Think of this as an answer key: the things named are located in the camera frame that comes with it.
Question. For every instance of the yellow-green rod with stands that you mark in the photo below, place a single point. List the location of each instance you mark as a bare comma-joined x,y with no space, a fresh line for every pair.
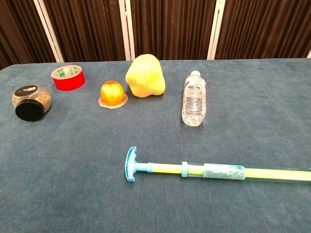
223,172

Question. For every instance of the yellow lumpy fruit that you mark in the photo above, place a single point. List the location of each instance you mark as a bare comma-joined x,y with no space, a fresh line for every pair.
145,77

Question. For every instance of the clear plastic water bottle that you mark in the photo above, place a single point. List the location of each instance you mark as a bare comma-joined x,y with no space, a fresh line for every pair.
194,102

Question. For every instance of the orange in plastic wrap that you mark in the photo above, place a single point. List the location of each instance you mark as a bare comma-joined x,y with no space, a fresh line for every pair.
111,93

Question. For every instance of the dark brown curtain panel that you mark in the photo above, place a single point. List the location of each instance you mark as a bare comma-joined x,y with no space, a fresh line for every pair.
87,29
19,31
267,29
170,29

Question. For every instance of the red tape roll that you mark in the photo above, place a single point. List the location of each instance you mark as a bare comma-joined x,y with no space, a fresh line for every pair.
70,82

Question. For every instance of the blue table cloth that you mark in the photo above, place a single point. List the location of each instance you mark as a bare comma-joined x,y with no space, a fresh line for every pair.
73,170

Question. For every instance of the round glass jar black lid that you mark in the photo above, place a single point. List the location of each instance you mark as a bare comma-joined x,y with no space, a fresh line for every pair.
36,97

